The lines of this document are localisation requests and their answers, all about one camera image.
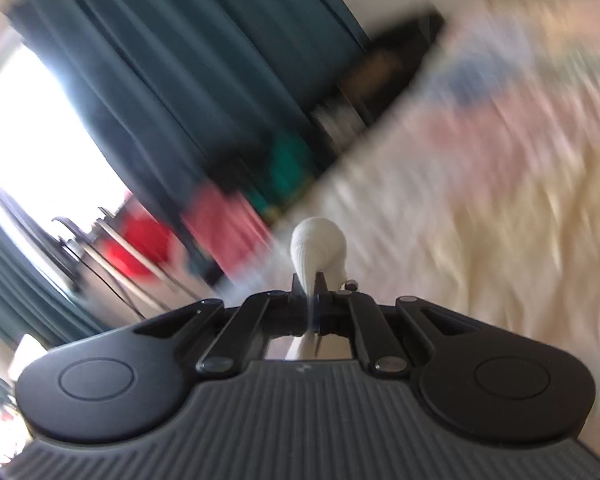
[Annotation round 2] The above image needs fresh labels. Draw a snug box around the white ribbed sock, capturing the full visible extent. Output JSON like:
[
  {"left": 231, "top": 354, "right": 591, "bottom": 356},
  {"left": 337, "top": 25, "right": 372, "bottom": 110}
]
[{"left": 285, "top": 216, "right": 351, "bottom": 361}]

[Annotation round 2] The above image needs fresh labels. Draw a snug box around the bright window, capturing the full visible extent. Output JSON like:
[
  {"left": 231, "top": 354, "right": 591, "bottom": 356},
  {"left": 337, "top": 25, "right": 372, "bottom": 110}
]
[{"left": 0, "top": 42, "right": 136, "bottom": 291}]

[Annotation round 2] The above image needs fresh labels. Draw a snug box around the dark furniture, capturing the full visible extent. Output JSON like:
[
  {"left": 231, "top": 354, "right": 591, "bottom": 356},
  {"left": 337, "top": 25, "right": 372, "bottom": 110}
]
[{"left": 310, "top": 7, "right": 446, "bottom": 171}]

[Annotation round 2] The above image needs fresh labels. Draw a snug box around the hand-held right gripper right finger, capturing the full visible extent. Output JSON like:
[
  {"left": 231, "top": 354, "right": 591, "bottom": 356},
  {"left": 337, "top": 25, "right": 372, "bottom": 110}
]
[{"left": 312, "top": 272, "right": 482, "bottom": 376}]

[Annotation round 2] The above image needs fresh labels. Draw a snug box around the metal drying rack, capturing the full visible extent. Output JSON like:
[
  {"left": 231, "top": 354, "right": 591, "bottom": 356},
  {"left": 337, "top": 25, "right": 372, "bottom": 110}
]
[{"left": 52, "top": 205, "right": 201, "bottom": 313}]

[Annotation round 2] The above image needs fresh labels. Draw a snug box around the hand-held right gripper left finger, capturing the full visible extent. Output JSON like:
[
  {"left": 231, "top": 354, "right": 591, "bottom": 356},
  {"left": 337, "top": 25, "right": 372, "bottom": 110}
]
[{"left": 132, "top": 272, "right": 313, "bottom": 376}]

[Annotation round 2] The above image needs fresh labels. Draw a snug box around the pastel patchwork blanket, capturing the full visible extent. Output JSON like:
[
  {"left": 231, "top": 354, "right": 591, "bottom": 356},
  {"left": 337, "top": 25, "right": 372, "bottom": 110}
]
[{"left": 215, "top": 0, "right": 600, "bottom": 461}]

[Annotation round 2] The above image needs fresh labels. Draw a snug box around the red cloth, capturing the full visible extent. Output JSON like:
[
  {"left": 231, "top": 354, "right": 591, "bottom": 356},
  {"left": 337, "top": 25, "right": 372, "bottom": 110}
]
[{"left": 102, "top": 205, "right": 183, "bottom": 281}]

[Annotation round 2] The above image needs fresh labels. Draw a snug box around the green cloth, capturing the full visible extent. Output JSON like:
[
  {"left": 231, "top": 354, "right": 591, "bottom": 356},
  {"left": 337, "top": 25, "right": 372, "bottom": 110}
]
[{"left": 250, "top": 135, "right": 317, "bottom": 211}]

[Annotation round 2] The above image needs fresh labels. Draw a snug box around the pink cloth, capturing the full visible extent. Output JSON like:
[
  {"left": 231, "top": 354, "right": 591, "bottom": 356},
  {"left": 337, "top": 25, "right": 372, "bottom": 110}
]
[{"left": 180, "top": 185, "right": 276, "bottom": 276}]

